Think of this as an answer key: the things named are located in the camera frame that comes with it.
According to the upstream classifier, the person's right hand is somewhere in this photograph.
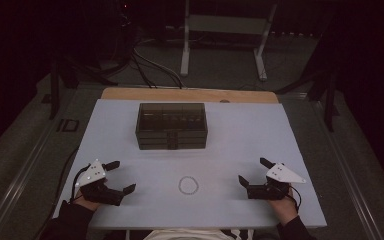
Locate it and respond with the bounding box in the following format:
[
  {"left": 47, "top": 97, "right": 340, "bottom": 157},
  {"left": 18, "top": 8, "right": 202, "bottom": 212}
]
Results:
[{"left": 267, "top": 188, "right": 299, "bottom": 228}]

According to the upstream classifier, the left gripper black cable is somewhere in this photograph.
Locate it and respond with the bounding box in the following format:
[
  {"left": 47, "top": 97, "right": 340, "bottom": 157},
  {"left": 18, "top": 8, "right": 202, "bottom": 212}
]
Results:
[{"left": 33, "top": 146, "right": 97, "bottom": 240}]

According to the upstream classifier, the person's white shirt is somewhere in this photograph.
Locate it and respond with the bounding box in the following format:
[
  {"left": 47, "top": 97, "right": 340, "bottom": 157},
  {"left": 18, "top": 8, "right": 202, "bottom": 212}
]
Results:
[{"left": 142, "top": 228, "right": 256, "bottom": 240}]

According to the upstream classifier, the pale blue table cover sheet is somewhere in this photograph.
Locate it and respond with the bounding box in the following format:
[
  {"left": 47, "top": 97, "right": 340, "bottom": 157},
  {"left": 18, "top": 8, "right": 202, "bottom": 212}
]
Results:
[{"left": 52, "top": 98, "right": 328, "bottom": 231}]

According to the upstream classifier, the dark equipment stack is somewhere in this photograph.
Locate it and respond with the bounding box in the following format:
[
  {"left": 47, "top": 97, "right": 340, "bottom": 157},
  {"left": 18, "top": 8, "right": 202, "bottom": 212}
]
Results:
[{"left": 79, "top": 0, "right": 138, "bottom": 71}]

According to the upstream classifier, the grey floor cable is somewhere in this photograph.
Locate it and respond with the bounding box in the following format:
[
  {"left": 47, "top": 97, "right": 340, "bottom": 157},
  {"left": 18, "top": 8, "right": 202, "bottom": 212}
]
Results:
[{"left": 133, "top": 48, "right": 185, "bottom": 89}]

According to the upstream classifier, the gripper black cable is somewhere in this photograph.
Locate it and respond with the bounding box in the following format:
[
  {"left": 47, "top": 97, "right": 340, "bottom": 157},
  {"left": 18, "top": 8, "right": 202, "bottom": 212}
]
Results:
[
  {"left": 288, "top": 186, "right": 303, "bottom": 214},
  {"left": 33, "top": 146, "right": 97, "bottom": 240}
]

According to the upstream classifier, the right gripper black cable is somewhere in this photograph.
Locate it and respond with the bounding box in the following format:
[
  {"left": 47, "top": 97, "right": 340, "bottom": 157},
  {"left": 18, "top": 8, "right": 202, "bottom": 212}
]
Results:
[{"left": 288, "top": 186, "right": 303, "bottom": 214}]

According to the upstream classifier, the black floor cable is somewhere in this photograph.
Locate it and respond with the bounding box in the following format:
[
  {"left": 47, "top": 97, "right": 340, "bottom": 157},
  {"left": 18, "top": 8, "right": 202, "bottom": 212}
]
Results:
[{"left": 130, "top": 49, "right": 158, "bottom": 89}]

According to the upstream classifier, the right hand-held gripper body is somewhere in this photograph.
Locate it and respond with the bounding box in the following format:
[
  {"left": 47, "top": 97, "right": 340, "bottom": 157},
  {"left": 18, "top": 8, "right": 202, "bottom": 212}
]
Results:
[{"left": 246, "top": 162, "right": 307, "bottom": 201}]

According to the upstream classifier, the white metal stand frame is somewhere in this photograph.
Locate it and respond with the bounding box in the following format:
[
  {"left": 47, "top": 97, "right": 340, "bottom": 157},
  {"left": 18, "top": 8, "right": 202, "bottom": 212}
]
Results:
[{"left": 179, "top": 0, "right": 279, "bottom": 82}]

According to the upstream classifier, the dark transparent drawer box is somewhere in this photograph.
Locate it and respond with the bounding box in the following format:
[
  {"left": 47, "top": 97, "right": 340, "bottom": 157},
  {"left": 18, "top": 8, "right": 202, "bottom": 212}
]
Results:
[{"left": 135, "top": 102, "right": 209, "bottom": 151}]

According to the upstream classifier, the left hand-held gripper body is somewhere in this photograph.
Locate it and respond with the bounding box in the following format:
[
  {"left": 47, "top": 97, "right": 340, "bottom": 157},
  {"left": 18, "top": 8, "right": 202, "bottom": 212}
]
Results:
[{"left": 74, "top": 158, "right": 125, "bottom": 207}]

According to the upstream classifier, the person's left hand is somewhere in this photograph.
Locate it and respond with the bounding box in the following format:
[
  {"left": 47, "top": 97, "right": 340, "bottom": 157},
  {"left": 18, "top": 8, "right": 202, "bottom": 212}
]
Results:
[{"left": 74, "top": 188, "right": 103, "bottom": 212}]

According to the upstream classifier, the black metal stand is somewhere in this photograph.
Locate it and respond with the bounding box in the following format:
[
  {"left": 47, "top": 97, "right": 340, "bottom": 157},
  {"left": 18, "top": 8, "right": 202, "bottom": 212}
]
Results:
[
  {"left": 274, "top": 66, "right": 341, "bottom": 133},
  {"left": 48, "top": 56, "right": 119, "bottom": 121}
]

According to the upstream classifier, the metal floor rail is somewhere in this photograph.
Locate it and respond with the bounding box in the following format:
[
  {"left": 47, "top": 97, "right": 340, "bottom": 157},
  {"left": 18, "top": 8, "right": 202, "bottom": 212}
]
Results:
[
  {"left": 309, "top": 96, "right": 384, "bottom": 240},
  {"left": 0, "top": 88, "right": 81, "bottom": 240}
]

